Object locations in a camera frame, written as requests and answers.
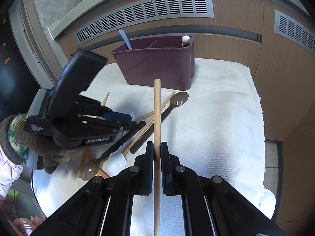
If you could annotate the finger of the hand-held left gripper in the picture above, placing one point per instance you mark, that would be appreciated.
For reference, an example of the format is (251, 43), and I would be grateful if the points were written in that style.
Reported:
(123, 127)
(115, 116)

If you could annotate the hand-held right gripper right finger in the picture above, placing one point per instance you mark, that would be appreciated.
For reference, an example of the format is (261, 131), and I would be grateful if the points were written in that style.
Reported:
(164, 162)

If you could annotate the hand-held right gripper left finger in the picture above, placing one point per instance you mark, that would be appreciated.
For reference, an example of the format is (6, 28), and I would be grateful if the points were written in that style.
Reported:
(150, 159)

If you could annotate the white plastic spoon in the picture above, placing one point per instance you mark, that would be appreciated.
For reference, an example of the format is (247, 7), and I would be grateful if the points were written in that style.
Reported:
(117, 162)

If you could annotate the maroon plastic utensil holder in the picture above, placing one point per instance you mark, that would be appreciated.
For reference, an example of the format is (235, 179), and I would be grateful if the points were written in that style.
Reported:
(152, 66)

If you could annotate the person's left forearm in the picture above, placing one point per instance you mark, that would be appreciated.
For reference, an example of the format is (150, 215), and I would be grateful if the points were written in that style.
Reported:
(7, 172)

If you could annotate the person's left hand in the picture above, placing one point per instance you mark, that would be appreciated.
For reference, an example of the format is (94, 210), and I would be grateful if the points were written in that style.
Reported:
(37, 142)

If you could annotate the white cloth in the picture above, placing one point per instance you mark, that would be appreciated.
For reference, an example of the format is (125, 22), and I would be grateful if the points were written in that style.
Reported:
(209, 127)

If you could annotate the dark panel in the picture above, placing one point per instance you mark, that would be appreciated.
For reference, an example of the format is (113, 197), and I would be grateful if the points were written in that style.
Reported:
(12, 78)

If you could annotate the grey stone window sill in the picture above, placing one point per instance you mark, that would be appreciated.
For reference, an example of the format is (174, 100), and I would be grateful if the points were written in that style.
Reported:
(49, 5)

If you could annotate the white round-headed utensil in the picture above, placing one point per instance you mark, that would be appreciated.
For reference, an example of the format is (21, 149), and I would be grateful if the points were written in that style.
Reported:
(185, 39)

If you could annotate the long grey vent grille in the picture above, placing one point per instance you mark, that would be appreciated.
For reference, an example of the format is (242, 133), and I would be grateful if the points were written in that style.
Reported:
(172, 16)

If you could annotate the green packet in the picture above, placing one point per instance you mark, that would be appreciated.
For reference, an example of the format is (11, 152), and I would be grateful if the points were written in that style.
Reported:
(12, 194)

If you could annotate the pink item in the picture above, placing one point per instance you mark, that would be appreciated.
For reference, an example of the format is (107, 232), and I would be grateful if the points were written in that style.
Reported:
(27, 225)

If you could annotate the wooden radiator cabinet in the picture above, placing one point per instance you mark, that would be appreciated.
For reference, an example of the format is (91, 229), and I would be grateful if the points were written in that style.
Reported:
(283, 91)

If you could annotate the short grey vent grille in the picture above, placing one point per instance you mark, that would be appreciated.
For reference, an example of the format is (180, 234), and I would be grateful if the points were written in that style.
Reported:
(276, 22)

